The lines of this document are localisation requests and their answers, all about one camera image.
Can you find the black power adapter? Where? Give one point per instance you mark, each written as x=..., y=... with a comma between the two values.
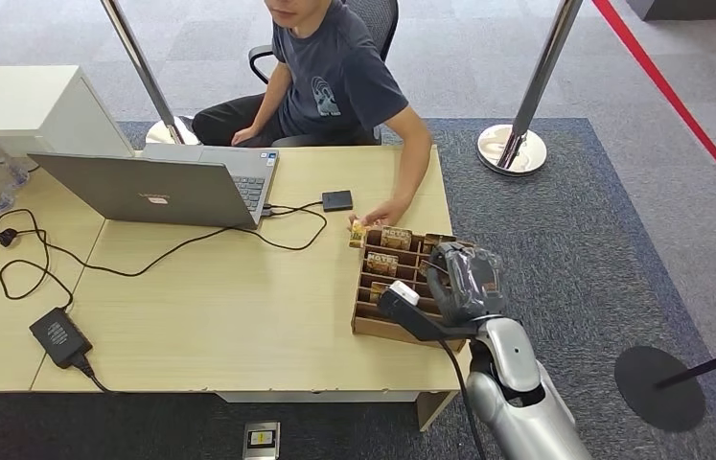
x=59, y=336

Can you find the dark furniture base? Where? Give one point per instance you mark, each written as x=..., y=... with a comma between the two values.
x=694, y=7

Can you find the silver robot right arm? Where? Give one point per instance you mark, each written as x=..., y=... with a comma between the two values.
x=513, y=368

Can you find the person's right forearm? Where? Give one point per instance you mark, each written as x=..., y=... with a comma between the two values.
x=265, y=108

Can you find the chrome stanchion post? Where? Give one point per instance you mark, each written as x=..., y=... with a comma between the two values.
x=538, y=76
x=141, y=70

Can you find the small black card reader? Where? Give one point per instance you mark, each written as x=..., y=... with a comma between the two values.
x=337, y=200

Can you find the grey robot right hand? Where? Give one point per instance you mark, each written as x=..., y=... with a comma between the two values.
x=475, y=282

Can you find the person's left forearm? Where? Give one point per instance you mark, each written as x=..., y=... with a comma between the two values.
x=413, y=165

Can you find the dark grey rug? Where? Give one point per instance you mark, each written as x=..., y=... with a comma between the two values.
x=561, y=254

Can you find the grey laptop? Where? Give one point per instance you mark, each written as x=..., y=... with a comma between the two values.
x=161, y=190

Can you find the black office chair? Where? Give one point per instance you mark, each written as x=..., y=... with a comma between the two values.
x=376, y=19

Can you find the wooden desk leg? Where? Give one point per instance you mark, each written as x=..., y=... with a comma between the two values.
x=430, y=409

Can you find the person's left hand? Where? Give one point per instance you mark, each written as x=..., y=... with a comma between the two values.
x=386, y=213

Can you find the wooden card holder box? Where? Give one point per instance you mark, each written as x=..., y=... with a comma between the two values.
x=383, y=327

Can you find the black stanchion post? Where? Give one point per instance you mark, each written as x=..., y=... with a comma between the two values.
x=656, y=393

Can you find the person's right hand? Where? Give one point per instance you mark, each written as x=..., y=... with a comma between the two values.
x=245, y=134

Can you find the white cabinet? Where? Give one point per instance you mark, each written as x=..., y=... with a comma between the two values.
x=21, y=101

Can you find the red barrier strip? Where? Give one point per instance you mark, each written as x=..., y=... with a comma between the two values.
x=669, y=95

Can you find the metal floor socket box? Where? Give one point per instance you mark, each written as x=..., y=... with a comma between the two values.
x=261, y=440

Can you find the hotel key card stack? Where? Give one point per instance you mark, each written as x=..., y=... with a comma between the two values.
x=357, y=235

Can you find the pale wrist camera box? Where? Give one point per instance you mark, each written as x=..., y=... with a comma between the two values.
x=404, y=294

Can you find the person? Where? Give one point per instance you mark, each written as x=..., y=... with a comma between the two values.
x=338, y=70

